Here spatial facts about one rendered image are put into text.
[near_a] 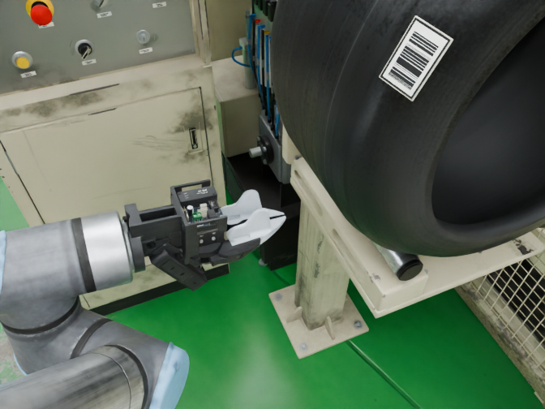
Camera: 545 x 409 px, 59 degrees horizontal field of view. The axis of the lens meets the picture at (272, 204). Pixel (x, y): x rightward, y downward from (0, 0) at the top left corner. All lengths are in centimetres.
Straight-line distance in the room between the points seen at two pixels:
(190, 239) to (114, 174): 78
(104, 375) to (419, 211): 38
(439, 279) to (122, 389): 58
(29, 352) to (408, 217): 48
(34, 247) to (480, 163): 74
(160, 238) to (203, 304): 120
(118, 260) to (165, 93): 71
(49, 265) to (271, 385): 116
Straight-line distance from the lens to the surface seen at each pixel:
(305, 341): 169
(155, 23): 119
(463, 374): 177
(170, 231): 59
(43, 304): 60
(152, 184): 139
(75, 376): 50
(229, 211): 65
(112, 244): 57
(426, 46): 45
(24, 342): 65
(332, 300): 159
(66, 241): 57
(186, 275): 66
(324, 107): 53
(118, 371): 54
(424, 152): 51
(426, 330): 180
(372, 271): 81
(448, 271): 93
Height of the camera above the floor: 152
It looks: 47 degrees down
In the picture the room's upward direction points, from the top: straight up
